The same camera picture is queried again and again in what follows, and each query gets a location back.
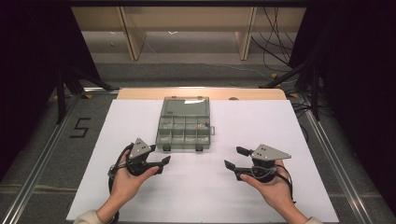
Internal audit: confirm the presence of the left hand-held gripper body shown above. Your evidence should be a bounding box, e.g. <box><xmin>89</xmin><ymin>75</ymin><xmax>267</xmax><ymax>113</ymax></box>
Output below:
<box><xmin>126</xmin><ymin>137</ymin><xmax>153</xmax><ymax>177</ymax></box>

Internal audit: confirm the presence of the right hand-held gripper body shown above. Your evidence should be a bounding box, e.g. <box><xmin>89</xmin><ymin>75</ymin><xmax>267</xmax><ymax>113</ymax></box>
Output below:
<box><xmin>250</xmin><ymin>144</ymin><xmax>292</xmax><ymax>184</ymax></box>

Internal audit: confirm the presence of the grey transparent compartment box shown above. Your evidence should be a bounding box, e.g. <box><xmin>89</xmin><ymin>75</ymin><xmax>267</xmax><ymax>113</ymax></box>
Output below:
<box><xmin>154</xmin><ymin>95</ymin><xmax>217</xmax><ymax>153</ymax></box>

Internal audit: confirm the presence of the person's left hand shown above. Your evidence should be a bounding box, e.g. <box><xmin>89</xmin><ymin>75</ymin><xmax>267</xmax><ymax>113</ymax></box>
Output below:
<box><xmin>108</xmin><ymin>150</ymin><xmax>160</xmax><ymax>206</ymax></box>

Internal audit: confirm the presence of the person's right hand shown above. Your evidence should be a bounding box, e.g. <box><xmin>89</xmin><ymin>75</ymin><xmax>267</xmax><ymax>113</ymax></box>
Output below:
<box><xmin>239</xmin><ymin>159</ymin><xmax>297</xmax><ymax>216</ymax></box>

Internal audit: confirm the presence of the black metal stand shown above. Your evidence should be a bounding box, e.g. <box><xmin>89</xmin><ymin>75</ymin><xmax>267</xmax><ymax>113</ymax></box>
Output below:
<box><xmin>260</xmin><ymin>60</ymin><xmax>321</xmax><ymax>122</ymax></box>
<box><xmin>55</xmin><ymin>63</ymin><xmax>113</xmax><ymax>125</ymax></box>

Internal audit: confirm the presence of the wooden furniture leg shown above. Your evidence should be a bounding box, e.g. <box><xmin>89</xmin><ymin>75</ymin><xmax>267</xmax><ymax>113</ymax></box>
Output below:
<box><xmin>234</xmin><ymin>7</ymin><xmax>259</xmax><ymax>62</ymax></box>
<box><xmin>116</xmin><ymin>7</ymin><xmax>148</xmax><ymax>62</ymax></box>

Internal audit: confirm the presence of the black curtain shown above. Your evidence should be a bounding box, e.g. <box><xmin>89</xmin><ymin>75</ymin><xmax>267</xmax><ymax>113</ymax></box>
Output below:
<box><xmin>289</xmin><ymin>0</ymin><xmax>396</xmax><ymax>216</ymax></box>
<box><xmin>0</xmin><ymin>0</ymin><xmax>101</xmax><ymax>181</ymax></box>

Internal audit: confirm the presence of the wooden furniture panel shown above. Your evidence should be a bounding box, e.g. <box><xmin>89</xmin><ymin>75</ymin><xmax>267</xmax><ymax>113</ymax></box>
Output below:
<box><xmin>70</xmin><ymin>7</ymin><xmax>307</xmax><ymax>32</ymax></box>

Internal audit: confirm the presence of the grey cable loop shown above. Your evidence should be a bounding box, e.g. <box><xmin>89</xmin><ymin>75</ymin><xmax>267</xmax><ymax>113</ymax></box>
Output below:
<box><xmin>252</xmin><ymin>165</ymin><xmax>278</xmax><ymax>180</ymax></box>

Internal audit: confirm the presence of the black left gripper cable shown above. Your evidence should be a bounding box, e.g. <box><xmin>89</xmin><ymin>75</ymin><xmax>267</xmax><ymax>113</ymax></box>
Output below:
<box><xmin>106</xmin><ymin>143</ymin><xmax>134</xmax><ymax>224</ymax></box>

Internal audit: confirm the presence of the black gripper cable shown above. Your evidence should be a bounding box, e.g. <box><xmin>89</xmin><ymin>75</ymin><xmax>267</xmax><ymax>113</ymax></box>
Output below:
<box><xmin>275</xmin><ymin>163</ymin><xmax>297</xmax><ymax>204</ymax></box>
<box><xmin>106</xmin><ymin>143</ymin><xmax>134</xmax><ymax>224</ymax></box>

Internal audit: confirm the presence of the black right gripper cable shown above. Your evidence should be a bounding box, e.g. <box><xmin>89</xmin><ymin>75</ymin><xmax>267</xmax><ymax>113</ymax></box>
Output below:
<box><xmin>275</xmin><ymin>163</ymin><xmax>297</xmax><ymax>204</ymax></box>

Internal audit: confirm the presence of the aluminium floor rail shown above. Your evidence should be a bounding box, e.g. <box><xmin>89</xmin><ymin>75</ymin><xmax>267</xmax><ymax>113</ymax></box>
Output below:
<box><xmin>1</xmin><ymin>92</ymin><xmax>83</xmax><ymax>224</ymax></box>
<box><xmin>303</xmin><ymin>108</ymin><xmax>373</xmax><ymax>224</ymax></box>

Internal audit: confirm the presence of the bundle of black cables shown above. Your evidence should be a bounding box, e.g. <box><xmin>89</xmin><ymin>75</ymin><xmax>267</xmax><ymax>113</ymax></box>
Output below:
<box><xmin>250</xmin><ymin>7</ymin><xmax>300</xmax><ymax>74</ymax></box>

